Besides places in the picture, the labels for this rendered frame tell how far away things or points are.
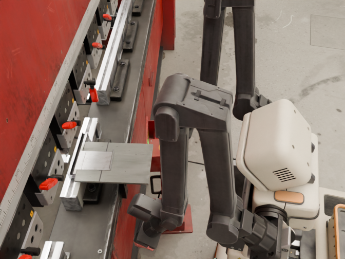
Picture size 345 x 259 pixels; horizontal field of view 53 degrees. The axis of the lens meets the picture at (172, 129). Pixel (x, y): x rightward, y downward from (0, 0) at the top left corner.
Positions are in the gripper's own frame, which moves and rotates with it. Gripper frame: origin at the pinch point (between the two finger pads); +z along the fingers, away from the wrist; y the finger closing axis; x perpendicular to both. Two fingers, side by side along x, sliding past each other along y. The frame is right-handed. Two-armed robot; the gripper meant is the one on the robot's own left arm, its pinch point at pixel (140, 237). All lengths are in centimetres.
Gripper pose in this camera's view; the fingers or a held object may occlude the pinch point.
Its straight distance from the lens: 112.9
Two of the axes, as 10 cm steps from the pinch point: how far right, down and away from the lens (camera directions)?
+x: 8.7, 4.7, 1.7
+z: -4.3, 5.2, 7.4
